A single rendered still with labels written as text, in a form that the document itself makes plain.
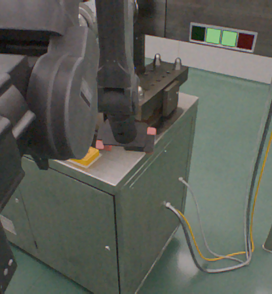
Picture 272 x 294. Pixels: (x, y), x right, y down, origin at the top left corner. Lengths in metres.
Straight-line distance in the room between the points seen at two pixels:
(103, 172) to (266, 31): 0.73
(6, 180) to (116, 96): 0.45
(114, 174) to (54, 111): 0.79
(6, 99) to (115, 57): 0.39
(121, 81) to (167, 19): 0.80
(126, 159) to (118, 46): 0.56
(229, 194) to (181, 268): 0.69
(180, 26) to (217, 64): 2.60
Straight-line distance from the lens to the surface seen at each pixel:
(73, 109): 0.22
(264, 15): 1.23
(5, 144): 0.16
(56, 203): 1.31
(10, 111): 0.18
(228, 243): 2.02
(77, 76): 0.23
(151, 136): 0.78
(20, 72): 0.21
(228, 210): 2.19
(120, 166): 1.02
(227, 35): 1.27
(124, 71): 0.57
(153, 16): 1.38
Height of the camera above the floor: 1.55
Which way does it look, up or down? 36 degrees down
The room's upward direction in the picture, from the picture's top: straight up
